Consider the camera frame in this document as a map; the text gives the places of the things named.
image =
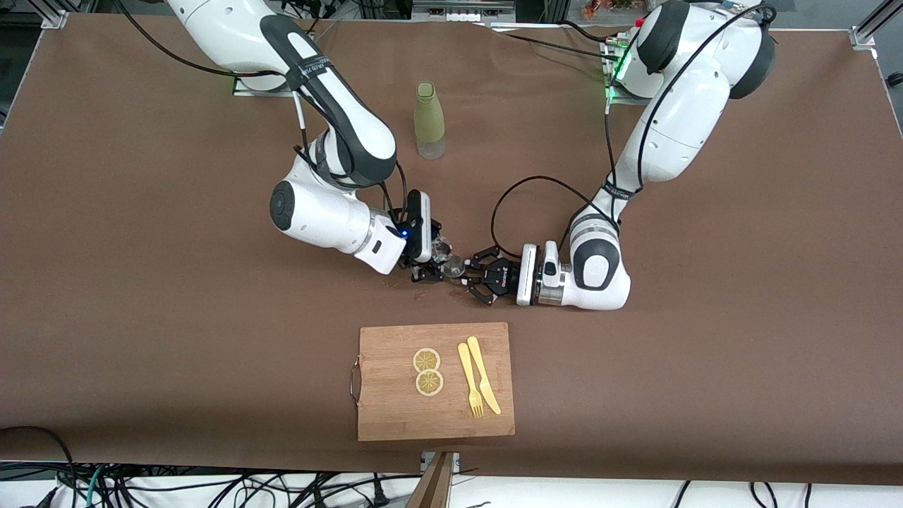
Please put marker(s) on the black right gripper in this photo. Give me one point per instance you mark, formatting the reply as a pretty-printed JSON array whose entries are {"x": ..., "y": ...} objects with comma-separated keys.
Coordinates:
[{"x": 425, "y": 272}]

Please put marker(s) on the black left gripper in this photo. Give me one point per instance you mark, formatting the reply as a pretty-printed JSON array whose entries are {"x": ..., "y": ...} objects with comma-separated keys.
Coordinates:
[{"x": 504, "y": 275}]

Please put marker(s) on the clear glass cup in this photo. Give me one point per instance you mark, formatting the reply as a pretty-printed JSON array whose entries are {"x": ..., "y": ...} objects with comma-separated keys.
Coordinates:
[{"x": 444, "y": 249}]

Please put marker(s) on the steel jigger measuring cup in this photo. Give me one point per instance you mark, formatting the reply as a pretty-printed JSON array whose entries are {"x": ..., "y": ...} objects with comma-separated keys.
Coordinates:
[{"x": 453, "y": 267}]

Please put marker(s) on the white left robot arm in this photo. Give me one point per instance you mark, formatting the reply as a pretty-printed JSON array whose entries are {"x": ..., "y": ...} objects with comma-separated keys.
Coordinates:
[{"x": 677, "y": 127}]

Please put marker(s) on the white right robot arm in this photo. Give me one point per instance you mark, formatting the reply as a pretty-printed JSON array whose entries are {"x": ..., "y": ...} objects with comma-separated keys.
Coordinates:
[{"x": 317, "y": 212}]

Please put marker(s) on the yellow plastic knife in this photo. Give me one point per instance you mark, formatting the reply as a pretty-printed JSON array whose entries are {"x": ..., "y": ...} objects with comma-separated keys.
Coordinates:
[{"x": 482, "y": 374}]

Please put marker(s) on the lemon slice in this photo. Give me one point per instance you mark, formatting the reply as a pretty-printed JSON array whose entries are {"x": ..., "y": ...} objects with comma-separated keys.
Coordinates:
[
  {"x": 426, "y": 360},
  {"x": 429, "y": 382}
]

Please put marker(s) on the yellow plastic fork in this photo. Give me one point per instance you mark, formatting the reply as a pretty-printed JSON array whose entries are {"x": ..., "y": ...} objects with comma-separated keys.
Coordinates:
[{"x": 469, "y": 381}]

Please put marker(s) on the green sleeved glass bottle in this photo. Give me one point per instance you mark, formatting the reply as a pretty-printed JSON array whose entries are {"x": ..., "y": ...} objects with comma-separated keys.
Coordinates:
[{"x": 429, "y": 116}]

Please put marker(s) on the wooden cutting board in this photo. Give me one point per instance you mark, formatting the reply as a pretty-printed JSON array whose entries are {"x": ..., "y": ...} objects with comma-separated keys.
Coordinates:
[{"x": 395, "y": 409}]

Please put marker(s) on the brown table cover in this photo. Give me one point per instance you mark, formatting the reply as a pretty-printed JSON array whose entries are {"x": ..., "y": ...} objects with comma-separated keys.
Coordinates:
[{"x": 211, "y": 353}]

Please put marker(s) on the metal bracket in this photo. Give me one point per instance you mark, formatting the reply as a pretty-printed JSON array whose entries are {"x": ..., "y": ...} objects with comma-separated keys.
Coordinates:
[{"x": 456, "y": 458}]

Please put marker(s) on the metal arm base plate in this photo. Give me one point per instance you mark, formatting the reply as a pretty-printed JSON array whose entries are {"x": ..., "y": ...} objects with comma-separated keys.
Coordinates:
[
  {"x": 247, "y": 90},
  {"x": 612, "y": 97}
]

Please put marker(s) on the wooden post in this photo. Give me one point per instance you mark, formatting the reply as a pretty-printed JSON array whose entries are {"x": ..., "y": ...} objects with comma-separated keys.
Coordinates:
[{"x": 432, "y": 490}]

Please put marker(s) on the aluminium frame corner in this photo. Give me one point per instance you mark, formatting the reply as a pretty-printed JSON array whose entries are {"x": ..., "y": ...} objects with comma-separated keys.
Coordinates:
[{"x": 871, "y": 28}]

